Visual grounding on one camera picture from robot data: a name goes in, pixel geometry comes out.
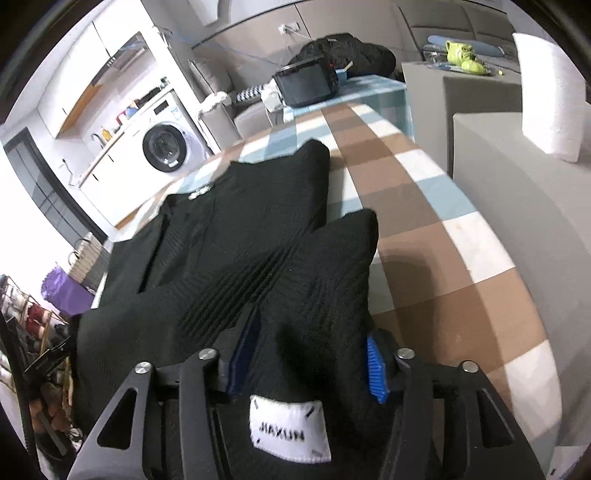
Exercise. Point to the white counter cabinet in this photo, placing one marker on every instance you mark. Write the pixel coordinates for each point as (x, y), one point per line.
(115, 184)

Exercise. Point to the grey sofa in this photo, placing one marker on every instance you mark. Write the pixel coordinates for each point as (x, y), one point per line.
(251, 122)

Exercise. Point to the black knit sweater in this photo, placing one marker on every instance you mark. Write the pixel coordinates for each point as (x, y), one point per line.
(254, 230)

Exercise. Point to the white paper towel roll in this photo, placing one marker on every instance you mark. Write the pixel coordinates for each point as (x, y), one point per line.
(549, 92)

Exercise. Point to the black jacket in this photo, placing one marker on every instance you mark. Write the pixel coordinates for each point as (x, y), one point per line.
(364, 55)

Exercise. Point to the white washing machine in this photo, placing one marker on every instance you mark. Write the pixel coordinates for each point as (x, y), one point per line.
(166, 143)

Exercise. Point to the dark door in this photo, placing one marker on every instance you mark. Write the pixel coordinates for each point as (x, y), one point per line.
(41, 184)

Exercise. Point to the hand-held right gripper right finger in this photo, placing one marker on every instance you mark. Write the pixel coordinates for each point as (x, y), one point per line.
(376, 369)

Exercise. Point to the purple bag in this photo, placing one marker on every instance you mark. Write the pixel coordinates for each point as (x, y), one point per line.
(67, 293)

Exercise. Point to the checkered tablecloth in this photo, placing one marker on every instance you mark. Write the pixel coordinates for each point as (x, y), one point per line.
(415, 230)

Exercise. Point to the woven basket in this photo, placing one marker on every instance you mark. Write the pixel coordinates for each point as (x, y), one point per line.
(87, 263)

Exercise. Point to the houndstooth pillow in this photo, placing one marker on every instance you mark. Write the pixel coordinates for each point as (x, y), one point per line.
(249, 93)

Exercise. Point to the white cloth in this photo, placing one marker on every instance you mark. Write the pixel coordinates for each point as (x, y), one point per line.
(271, 98)
(213, 101)

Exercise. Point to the metal faucet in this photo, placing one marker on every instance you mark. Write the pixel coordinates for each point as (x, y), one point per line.
(98, 138)

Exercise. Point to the grey block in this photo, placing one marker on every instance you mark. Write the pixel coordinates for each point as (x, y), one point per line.
(517, 207)
(425, 106)

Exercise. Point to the white wall cabinet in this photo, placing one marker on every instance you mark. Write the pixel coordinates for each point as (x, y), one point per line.
(78, 78)

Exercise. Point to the yellow-green toy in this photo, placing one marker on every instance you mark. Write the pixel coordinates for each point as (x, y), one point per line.
(461, 55)

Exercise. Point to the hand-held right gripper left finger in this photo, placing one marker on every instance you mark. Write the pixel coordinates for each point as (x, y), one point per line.
(241, 364)

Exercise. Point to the shoe rack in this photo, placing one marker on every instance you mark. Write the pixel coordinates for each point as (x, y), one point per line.
(37, 350)

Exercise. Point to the wall socket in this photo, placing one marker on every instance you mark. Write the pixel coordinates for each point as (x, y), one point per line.
(286, 28)

